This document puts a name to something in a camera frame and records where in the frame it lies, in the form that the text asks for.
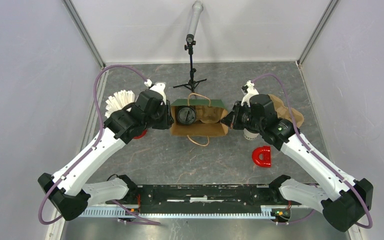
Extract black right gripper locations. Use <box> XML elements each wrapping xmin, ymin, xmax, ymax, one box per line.
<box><xmin>220</xmin><ymin>100</ymin><xmax>264</xmax><ymax>131</ymax></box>

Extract white paper coffee cup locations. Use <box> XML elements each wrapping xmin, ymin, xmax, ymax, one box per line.
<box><xmin>243</xmin><ymin>128</ymin><xmax>260</xmax><ymax>141</ymax></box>

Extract green brown paper bag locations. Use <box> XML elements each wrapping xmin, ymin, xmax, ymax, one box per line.
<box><xmin>170</xmin><ymin>93</ymin><xmax>228</xmax><ymax>147</ymax></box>

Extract single brown pulp cup carrier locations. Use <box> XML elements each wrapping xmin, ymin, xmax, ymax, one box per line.
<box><xmin>195</xmin><ymin>105</ymin><xmax>225</xmax><ymax>124</ymax></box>

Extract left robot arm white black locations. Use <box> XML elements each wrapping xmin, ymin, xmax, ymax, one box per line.
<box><xmin>37</xmin><ymin>82</ymin><xmax>173</xmax><ymax>221</ymax></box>

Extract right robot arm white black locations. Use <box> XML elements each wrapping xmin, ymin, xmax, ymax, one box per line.
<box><xmin>220</xmin><ymin>94</ymin><xmax>374</xmax><ymax>232</ymax></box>

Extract red cup holder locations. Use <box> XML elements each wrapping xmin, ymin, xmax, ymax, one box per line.
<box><xmin>133</xmin><ymin>129</ymin><xmax>148</xmax><ymax>140</ymax></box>

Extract red horseshoe shaped object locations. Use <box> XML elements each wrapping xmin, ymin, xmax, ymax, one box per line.
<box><xmin>251</xmin><ymin>146</ymin><xmax>272</xmax><ymax>168</ymax></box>

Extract brown pulp cup carriers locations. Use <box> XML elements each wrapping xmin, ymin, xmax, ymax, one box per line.
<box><xmin>268</xmin><ymin>94</ymin><xmax>305</xmax><ymax>128</ymax></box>

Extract black tripod with grey tube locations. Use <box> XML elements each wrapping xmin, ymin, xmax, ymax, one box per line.
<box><xmin>173</xmin><ymin>0</ymin><xmax>207</xmax><ymax>93</ymax></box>

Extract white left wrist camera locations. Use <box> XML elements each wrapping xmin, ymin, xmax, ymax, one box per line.
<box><xmin>143</xmin><ymin>79</ymin><xmax>167</xmax><ymax>104</ymax></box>

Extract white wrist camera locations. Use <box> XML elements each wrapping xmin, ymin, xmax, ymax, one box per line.
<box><xmin>143</xmin><ymin>79</ymin><xmax>167</xmax><ymax>104</ymax></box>
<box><xmin>241</xmin><ymin>80</ymin><xmax>259</xmax><ymax>107</ymax></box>

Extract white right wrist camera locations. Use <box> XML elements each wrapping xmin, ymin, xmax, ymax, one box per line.
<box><xmin>241</xmin><ymin>80</ymin><xmax>259</xmax><ymax>107</ymax></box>

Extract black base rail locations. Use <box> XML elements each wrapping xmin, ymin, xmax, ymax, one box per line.
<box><xmin>118</xmin><ymin>184</ymin><xmax>295</xmax><ymax>214</ymax></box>

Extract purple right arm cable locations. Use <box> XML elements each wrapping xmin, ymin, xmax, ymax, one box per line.
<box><xmin>251</xmin><ymin>73</ymin><xmax>374</xmax><ymax>230</ymax></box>

